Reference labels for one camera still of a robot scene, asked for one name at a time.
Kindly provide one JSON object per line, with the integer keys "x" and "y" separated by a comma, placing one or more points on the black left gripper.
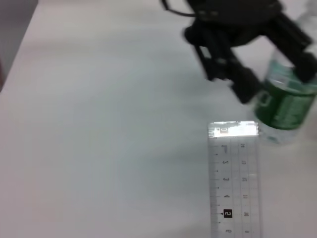
{"x": 230, "y": 22}

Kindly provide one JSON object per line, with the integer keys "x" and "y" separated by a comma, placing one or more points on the clear water bottle green label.
{"x": 284, "y": 109}

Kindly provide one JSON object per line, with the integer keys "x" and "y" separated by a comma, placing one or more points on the transparent plastic ruler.
{"x": 235, "y": 178}

